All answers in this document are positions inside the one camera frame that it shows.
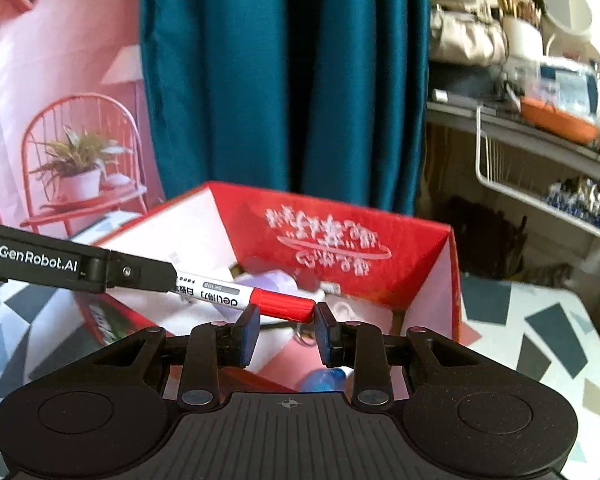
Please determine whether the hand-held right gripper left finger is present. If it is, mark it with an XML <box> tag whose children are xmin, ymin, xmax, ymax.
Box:
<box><xmin>92</xmin><ymin>305</ymin><xmax>262</xmax><ymax>407</ymax></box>

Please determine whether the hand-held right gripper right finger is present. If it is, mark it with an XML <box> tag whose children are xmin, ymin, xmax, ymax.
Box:
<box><xmin>314</xmin><ymin>302</ymin><xmax>486</xmax><ymax>407</ymax></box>

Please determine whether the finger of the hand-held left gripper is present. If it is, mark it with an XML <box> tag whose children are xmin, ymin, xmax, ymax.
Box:
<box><xmin>105</xmin><ymin>252</ymin><xmax>179</xmax><ymax>295</ymax></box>

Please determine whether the red whiteboard marker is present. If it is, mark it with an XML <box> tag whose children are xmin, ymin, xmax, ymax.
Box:
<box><xmin>172</xmin><ymin>269</ymin><xmax>317</xmax><ymax>323</ymax></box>

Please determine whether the lavender utility knife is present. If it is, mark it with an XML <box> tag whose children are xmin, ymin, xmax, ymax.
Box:
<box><xmin>235</xmin><ymin>267</ymin><xmax>301</xmax><ymax>296</ymax></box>

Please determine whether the red strawberry print cardboard box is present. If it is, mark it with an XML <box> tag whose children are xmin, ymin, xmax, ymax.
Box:
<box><xmin>77</xmin><ymin>181</ymin><xmax>463</xmax><ymax>393</ymax></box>

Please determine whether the blue translucent object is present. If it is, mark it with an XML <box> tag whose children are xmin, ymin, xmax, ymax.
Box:
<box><xmin>300</xmin><ymin>367</ymin><xmax>353</xmax><ymax>395</ymax></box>

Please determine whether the geometric patterned tablecloth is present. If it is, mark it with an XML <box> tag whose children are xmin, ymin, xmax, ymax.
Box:
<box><xmin>0</xmin><ymin>210</ymin><xmax>600</xmax><ymax>480</ymax></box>

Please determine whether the pink room print backdrop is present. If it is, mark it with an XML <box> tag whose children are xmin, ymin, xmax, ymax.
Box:
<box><xmin>0</xmin><ymin>0</ymin><xmax>168</xmax><ymax>241</ymax></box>

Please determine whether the teal curtain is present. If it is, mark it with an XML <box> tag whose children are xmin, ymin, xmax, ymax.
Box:
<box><xmin>139</xmin><ymin>0</ymin><xmax>431</xmax><ymax>216</ymax></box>

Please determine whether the black desk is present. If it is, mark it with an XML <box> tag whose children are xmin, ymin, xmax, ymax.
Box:
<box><xmin>425</xmin><ymin>100</ymin><xmax>600</xmax><ymax>181</ymax></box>

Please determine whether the clear tube with white cap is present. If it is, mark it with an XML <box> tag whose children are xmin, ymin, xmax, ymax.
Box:
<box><xmin>431</xmin><ymin>88</ymin><xmax>498</xmax><ymax>111</ymax></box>

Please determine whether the pile of small blue trinkets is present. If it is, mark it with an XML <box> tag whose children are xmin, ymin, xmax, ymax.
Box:
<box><xmin>545</xmin><ymin>177</ymin><xmax>600</xmax><ymax>233</ymax></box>

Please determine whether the black bag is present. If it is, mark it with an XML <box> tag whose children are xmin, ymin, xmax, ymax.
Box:
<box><xmin>427</xmin><ymin>60</ymin><xmax>506</xmax><ymax>91</ymax></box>

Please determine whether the orange tray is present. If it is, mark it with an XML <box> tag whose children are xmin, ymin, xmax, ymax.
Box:
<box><xmin>519</xmin><ymin>96</ymin><xmax>600</xmax><ymax>145</ymax></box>

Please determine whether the blue flat package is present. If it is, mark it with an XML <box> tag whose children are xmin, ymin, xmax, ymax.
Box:
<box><xmin>535</xmin><ymin>57</ymin><xmax>600</xmax><ymax>106</ymax></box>

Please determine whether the white brush holder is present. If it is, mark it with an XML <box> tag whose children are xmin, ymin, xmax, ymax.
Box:
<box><xmin>500</xmin><ymin>15</ymin><xmax>546</xmax><ymax>58</ymax></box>

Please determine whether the round white vanity mirror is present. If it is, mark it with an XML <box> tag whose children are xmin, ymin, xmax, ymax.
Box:
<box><xmin>540</xmin><ymin>0</ymin><xmax>600</xmax><ymax>66</ymax></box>

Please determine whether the white wire hanging basket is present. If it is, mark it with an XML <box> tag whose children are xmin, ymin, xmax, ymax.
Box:
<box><xmin>475</xmin><ymin>105</ymin><xmax>600</xmax><ymax>248</ymax></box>

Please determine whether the beige drawstring bag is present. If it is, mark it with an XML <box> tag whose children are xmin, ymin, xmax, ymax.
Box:
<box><xmin>430</xmin><ymin>2</ymin><xmax>508</xmax><ymax>67</ymax></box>

